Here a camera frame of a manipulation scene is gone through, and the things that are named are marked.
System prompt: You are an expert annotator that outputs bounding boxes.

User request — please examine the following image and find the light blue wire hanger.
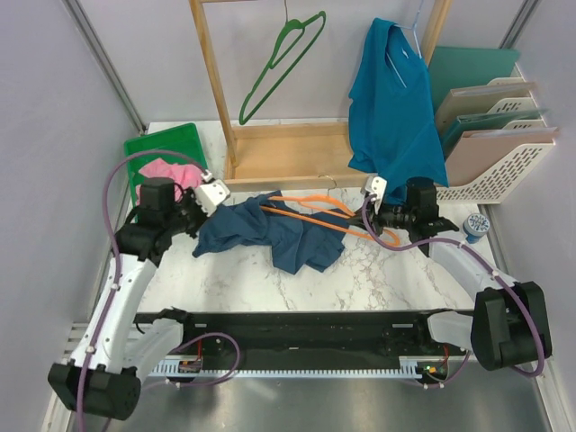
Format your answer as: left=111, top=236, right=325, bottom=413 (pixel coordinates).
left=385, top=0, right=425, bottom=88

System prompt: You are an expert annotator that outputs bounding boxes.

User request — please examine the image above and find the green plastic hanger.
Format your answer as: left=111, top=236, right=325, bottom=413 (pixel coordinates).
left=238, top=1, right=328, bottom=126

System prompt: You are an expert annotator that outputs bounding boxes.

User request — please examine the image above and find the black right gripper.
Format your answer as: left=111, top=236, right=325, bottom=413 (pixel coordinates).
left=346, top=197, right=415, bottom=238

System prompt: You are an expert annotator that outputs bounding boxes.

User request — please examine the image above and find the white perforated file organizer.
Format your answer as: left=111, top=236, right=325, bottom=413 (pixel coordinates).
left=438, top=77, right=559, bottom=204

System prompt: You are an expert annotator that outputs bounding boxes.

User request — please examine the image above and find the teal t-shirt on rack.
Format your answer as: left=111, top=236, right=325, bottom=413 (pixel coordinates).
left=348, top=18, right=449, bottom=203

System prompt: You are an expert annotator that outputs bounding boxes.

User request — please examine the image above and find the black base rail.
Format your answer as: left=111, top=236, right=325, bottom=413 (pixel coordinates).
left=135, top=309, right=464, bottom=367

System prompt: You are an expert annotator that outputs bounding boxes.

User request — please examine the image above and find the pink folder front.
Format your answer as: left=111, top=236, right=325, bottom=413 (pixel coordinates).
left=445, top=127, right=558, bottom=187

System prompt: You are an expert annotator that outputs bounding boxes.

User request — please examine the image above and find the green plastic tray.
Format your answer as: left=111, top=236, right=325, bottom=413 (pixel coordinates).
left=124, top=122, right=208, bottom=206

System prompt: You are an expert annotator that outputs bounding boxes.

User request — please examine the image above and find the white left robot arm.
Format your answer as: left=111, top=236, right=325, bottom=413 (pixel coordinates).
left=48, top=175, right=230, bottom=420

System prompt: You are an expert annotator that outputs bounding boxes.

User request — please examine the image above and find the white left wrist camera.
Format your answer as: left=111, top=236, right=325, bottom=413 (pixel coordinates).
left=193, top=170, right=230, bottom=217

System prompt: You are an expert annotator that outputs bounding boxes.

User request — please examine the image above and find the white slotted cable duct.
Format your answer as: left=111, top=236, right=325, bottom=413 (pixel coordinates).
left=149, top=355, right=447, bottom=381

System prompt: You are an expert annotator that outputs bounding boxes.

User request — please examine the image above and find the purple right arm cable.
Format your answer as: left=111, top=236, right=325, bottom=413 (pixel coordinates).
left=361, top=193, right=548, bottom=392

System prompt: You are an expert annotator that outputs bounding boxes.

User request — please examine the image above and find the pink cloth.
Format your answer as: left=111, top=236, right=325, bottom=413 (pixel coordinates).
left=139, top=158, right=203, bottom=188

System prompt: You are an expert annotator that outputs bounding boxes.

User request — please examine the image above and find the orange plastic hanger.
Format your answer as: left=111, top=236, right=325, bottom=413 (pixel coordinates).
left=260, top=194, right=374, bottom=241

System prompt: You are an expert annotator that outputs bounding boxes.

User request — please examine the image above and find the teal folder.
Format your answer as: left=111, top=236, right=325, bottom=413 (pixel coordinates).
left=428, top=46, right=520, bottom=109

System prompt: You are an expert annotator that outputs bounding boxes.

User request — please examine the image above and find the aluminium frame post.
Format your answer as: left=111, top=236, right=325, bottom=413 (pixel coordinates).
left=61, top=0, right=147, bottom=135
left=499, top=0, right=541, bottom=50

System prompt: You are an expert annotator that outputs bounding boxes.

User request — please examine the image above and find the aluminium frame post left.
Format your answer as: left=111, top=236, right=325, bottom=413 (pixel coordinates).
left=61, top=0, right=147, bottom=135

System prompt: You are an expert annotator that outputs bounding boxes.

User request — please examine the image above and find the dark blue t-shirt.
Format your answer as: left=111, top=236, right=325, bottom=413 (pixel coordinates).
left=193, top=191, right=345, bottom=275

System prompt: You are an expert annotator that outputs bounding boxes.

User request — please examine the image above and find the round blue patterned tin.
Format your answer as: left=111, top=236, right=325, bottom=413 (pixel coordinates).
left=463, top=213, right=491, bottom=244

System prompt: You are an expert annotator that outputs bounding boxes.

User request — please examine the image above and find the aluminium frame post right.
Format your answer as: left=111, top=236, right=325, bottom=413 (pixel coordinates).
left=499, top=0, right=541, bottom=50

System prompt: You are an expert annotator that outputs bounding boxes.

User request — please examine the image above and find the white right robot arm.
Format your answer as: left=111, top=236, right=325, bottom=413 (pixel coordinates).
left=356, top=175, right=552, bottom=378

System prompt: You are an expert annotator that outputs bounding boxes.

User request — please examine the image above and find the wooden clothes rack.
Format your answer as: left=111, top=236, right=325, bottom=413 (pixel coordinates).
left=189, top=1, right=452, bottom=192

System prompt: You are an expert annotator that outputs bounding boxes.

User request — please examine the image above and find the beige folder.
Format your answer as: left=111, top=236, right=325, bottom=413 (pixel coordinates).
left=435, top=81, right=536, bottom=134

